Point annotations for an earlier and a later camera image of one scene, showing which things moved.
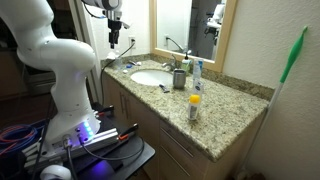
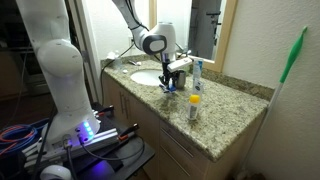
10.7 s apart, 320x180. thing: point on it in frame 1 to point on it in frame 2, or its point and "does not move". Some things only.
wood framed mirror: (200, 28) does not move
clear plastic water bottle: (118, 61) does not move
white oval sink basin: (152, 77) does not move
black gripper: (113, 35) to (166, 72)
